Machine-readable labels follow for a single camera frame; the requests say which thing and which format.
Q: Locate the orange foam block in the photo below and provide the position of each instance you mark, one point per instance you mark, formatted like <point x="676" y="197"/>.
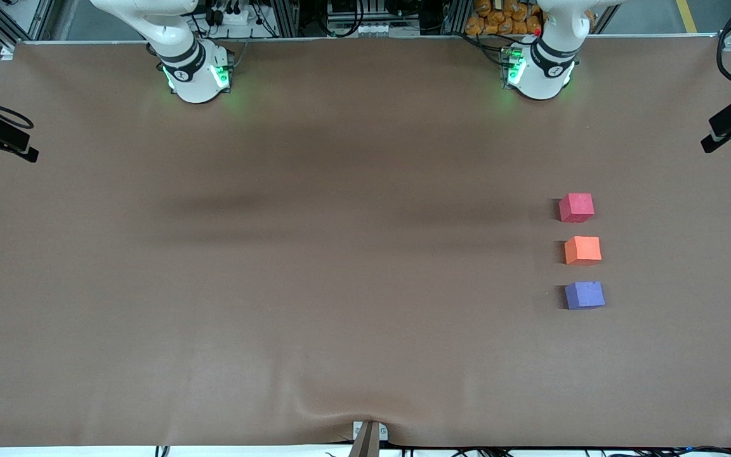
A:
<point x="582" y="250"/>

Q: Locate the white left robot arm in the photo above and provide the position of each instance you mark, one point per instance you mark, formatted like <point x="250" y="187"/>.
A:
<point x="546" y="70"/>

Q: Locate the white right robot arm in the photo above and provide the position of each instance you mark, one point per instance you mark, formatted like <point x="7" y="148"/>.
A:
<point x="194" y="76"/>

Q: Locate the red foam block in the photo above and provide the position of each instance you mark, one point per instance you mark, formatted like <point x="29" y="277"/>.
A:
<point x="576" y="207"/>

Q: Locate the purple foam block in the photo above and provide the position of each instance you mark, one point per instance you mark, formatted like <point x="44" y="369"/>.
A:
<point x="584" y="295"/>

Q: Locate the bag of orange items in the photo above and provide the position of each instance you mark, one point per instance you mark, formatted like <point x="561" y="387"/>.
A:
<point x="499" y="19"/>

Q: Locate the white power strip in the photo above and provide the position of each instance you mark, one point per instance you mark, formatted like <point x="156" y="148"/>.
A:
<point x="235" y="18"/>

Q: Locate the black electronics box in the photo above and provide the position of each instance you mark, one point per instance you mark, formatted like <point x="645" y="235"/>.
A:
<point x="343" y="7"/>

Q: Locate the white terminal block row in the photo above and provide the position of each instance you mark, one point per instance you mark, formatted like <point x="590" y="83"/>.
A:
<point x="372" y="29"/>

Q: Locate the brown table mat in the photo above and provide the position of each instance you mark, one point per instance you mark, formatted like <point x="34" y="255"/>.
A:
<point x="365" y="317"/>

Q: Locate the metal corner bracket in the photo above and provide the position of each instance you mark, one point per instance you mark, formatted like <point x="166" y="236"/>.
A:
<point x="7" y="52"/>

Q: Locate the aluminium frame post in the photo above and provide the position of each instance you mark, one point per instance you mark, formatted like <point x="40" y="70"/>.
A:
<point x="454" y="16"/>
<point x="286" y="19"/>

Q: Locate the metal clamp bracket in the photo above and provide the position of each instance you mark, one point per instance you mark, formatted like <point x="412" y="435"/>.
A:
<point x="382" y="431"/>

